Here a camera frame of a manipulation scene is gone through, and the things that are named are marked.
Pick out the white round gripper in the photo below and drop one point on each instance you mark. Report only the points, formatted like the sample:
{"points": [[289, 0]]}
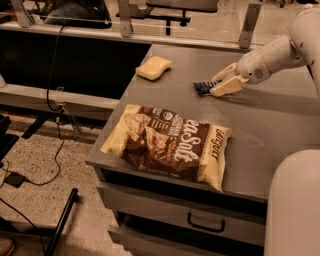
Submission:
{"points": [[252, 67]]}

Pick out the blue rxbar snack bar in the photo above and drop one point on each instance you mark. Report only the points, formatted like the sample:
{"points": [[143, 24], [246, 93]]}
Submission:
{"points": [[203, 88]]}

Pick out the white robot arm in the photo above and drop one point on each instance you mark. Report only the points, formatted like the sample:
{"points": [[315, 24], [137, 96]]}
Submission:
{"points": [[293, 214]]}

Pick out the brown sea salt chip bag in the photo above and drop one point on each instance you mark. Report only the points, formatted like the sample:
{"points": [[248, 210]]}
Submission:
{"points": [[161, 142]]}

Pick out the black office chair base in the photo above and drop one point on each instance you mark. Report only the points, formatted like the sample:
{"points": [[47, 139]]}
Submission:
{"points": [[143, 10]]}

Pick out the yellow sponge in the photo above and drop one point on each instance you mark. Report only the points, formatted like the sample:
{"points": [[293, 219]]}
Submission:
{"points": [[153, 68]]}

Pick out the lower grey drawer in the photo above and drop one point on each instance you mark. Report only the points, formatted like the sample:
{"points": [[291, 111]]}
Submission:
{"points": [[140, 244]]}

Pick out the black chair leg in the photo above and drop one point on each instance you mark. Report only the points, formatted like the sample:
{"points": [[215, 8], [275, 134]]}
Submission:
{"points": [[72, 199]]}

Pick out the black power adapter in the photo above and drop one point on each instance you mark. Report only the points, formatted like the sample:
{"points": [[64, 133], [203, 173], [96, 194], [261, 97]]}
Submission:
{"points": [[15, 179]]}

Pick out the metal railing post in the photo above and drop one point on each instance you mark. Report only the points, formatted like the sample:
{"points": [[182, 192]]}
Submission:
{"points": [[25, 20], [125, 19], [249, 24]]}

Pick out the metal railing post middle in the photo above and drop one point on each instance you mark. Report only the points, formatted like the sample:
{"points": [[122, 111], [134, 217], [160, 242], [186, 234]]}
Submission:
{"points": [[125, 19]]}

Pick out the grey drawer with black handle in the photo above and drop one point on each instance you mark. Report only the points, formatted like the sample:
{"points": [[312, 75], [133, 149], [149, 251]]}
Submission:
{"points": [[183, 213]]}

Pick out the metal railing post left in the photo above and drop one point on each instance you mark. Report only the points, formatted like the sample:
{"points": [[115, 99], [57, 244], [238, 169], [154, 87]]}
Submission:
{"points": [[25, 20]]}

